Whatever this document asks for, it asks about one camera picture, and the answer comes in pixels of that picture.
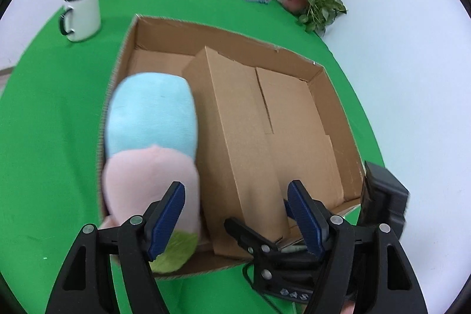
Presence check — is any large cardboard box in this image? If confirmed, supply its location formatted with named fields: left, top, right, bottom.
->
left=96, top=14, right=366, bottom=280

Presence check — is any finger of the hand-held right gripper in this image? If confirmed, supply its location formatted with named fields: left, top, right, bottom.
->
left=224, top=217, right=281, bottom=258

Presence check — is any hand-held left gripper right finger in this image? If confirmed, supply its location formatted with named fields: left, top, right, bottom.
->
left=286, top=180, right=429, bottom=314

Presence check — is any black cable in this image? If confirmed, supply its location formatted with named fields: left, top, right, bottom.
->
left=241, top=260, right=281, bottom=314

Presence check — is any small cardboard box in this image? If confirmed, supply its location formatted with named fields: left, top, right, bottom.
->
left=182, top=46, right=346, bottom=259

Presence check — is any blue pink green plush toy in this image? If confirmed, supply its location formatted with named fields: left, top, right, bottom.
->
left=100, top=72, right=202, bottom=273

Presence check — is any white mug with black lid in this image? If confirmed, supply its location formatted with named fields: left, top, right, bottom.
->
left=59, top=0, right=102, bottom=42

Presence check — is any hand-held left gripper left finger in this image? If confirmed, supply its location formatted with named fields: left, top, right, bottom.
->
left=45, top=182, right=186, bottom=314

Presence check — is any green table cloth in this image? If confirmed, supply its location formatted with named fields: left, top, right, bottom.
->
left=0, top=0, right=387, bottom=314

